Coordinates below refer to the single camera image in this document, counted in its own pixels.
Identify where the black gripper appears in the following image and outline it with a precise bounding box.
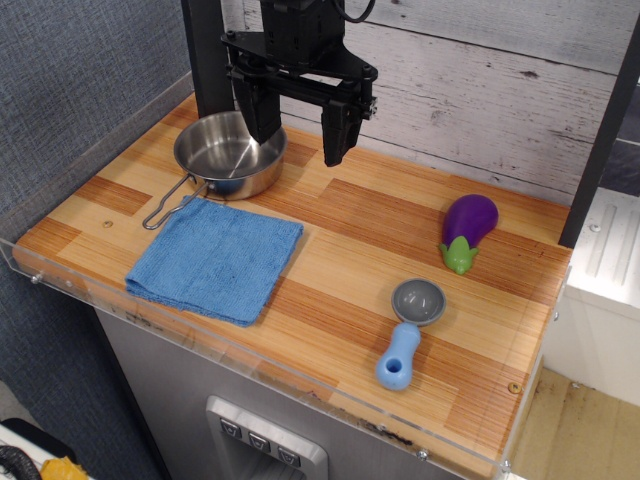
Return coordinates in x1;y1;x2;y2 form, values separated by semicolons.
222;1;378;167

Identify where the stainless steel saucepan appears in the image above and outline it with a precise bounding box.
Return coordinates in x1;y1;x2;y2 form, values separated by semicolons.
142;111;288;230

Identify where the blue folded cloth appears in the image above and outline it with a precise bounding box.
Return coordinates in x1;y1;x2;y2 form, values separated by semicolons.
125;198;304;327

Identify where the purple toy eggplant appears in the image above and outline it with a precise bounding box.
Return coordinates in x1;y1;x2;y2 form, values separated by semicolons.
439;194;499;275

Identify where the grey blue toy scoop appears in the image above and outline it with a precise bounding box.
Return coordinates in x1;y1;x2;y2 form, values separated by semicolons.
375;278;447;391

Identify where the grey toy fridge cabinet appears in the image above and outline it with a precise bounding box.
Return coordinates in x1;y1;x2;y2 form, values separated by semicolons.
98;312;455;479

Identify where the silver dispenser button panel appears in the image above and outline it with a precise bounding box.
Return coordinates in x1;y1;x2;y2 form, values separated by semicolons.
206;395;329;479

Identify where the clear acrylic edge guard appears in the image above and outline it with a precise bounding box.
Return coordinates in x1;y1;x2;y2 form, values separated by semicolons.
1;242;511;479

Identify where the white appliance right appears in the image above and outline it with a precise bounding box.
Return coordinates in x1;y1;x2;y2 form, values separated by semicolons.
541;188;639;405

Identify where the yellow object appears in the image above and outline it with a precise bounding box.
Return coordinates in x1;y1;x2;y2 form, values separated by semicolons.
40;457;89;480

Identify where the black mesh object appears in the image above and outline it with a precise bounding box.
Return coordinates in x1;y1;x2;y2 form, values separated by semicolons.
0;445;42;480

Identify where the black cable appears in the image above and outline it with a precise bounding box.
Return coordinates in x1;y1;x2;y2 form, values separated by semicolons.
333;0;377;24

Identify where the black vertical post left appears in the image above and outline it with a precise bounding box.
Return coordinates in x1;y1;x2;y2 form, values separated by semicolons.
181;0;235;117

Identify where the black vertical post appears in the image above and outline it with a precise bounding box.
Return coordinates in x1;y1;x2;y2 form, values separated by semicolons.
558;19;639;248
181;0;235;117

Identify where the black vertical post right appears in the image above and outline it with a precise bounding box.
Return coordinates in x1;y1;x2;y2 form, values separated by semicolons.
558;19;639;248

